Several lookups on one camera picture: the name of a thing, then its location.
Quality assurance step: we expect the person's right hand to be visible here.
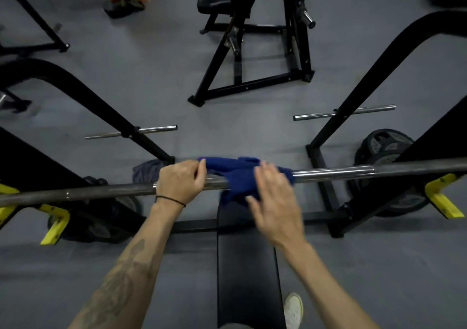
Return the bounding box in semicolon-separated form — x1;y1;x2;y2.
245;160;305;249

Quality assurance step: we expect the person's left hand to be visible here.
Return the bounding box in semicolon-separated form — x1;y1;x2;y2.
156;158;208;206

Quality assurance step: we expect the blue cleaning cloth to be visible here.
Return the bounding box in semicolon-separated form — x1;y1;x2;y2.
198;156;296;206

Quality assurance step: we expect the steel barbell bar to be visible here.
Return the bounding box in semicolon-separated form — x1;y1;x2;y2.
0;157;467;208

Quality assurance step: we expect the person's right forearm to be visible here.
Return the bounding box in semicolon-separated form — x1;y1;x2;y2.
277;241;381;329

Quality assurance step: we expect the person's left forearm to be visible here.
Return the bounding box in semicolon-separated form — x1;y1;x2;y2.
67;197;187;329

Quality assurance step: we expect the black wrist band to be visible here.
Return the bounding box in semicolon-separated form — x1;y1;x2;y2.
155;195;187;208

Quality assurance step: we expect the black bench pad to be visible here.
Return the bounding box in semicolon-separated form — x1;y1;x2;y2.
217;197;287;329

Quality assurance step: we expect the grey cloth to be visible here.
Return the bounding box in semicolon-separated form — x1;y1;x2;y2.
132;159;173;184

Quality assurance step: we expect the chrome plate storage peg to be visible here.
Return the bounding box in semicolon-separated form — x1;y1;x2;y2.
293;104;397;122
84;125;179;140

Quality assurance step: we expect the black weight plate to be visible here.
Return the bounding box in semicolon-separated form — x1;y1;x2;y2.
347;129;432;218
47;176;144;244

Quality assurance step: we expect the white shoe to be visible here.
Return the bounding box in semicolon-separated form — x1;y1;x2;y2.
283;292;304;329

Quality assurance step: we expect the black plate-loaded gym machine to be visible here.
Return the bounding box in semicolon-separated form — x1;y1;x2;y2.
188;0;316;108

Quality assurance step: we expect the yellow bar hook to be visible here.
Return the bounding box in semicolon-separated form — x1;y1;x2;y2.
0;183;71;246
425;173;466;219

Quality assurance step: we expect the black machine foot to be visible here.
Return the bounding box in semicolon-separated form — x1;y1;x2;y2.
0;89;34;116

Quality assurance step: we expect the black bench press rack frame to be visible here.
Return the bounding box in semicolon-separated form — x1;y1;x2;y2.
0;10;467;239

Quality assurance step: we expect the black steel stand frame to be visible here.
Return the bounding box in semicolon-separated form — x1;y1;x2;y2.
0;0;71;57

